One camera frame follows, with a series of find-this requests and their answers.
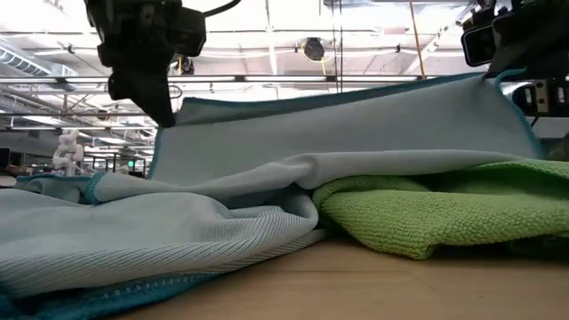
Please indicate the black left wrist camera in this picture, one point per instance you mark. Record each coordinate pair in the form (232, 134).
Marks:
(189, 31)

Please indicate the round black hanging device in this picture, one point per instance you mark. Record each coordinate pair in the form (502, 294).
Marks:
(314, 49)

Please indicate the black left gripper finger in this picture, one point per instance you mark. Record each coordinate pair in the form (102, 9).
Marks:
(142, 93)

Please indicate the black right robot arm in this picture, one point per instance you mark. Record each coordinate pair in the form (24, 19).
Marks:
(524, 98)

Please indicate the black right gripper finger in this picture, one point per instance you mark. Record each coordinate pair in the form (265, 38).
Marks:
(542, 62)

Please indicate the white robot figure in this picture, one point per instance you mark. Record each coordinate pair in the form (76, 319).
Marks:
(69, 151)

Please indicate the green microfiber towel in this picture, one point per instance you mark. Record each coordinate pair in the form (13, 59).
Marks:
(422, 218)

